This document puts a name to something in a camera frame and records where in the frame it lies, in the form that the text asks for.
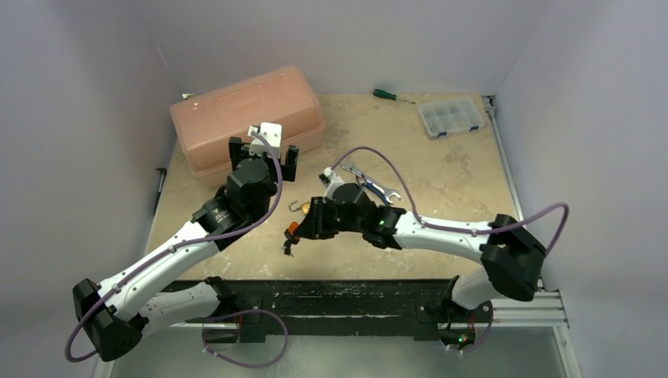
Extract orange black padlock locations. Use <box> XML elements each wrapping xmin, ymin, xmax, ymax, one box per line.
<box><xmin>284</xmin><ymin>221</ymin><xmax>299</xmax><ymax>244</ymax></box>

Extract brass padlock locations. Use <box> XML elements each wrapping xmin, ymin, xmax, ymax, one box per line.
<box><xmin>288</xmin><ymin>201</ymin><xmax>310</xmax><ymax>214</ymax></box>

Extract black headed key bunch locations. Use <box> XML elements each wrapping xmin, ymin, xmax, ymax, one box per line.
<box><xmin>282</xmin><ymin>240</ymin><xmax>294</xmax><ymax>258</ymax></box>

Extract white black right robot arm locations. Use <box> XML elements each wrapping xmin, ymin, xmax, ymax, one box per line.
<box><xmin>285</xmin><ymin>183</ymin><xmax>547</xmax><ymax>321</ymax></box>

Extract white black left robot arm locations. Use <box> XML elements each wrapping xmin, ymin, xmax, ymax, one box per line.
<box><xmin>64</xmin><ymin>132</ymin><xmax>299</xmax><ymax>363</ymax></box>

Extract pink translucent plastic toolbox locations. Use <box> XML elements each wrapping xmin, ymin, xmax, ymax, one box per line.
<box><xmin>169</xmin><ymin>65</ymin><xmax>326</xmax><ymax>187</ymax></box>

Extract silver open-end wrench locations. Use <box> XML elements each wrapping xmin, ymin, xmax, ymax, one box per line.
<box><xmin>340</xmin><ymin>161</ymin><xmax>402</xmax><ymax>205</ymax></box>

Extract clear plastic organizer box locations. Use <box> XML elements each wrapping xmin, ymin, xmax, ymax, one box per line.
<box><xmin>417</xmin><ymin>96</ymin><xmax>486</xmax><ymax>139</ymax></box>

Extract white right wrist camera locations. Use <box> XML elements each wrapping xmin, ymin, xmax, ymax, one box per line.
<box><xmin>318</xmin><ymin>167</ymin><xmax>346</xmax><ymax>199</ymax></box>

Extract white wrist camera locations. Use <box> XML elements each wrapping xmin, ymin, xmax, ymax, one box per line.
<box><xmin>247</xmin><ymin>122</ymin><xmax>283</xmax><ymax>158</ymax></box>
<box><xmin>318</xmin><ymin>167</ymin><xmax>346</xmax><ymax>199</ymax></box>

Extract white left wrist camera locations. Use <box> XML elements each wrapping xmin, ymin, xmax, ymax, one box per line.
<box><xmin>247</xmin><ymin>122</ymin><xmax>283</xmax><ymax>158</ymax></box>

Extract blue handled pliers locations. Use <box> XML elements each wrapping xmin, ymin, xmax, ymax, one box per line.
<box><xmin>355</xmin><ymin>176</ymin><xmax>392</xmax><ymax>206</ymax></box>

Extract green handled screwdriver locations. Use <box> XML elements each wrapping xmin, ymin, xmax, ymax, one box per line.
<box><xmin>372</xmin><ymin>88</ymin><xmax>416</xmax><ymax>105</ymax></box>

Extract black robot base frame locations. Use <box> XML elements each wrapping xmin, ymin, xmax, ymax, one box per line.
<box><xmin>186</xmin><ymin>278</ymin><xmax>492</xmax><ymax>343</ymax></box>

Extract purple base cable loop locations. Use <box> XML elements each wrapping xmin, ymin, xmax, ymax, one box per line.
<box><xmin>201</xmin><ymin>306</ymin><xmax>290</xmax><ymax>369</ymax></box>

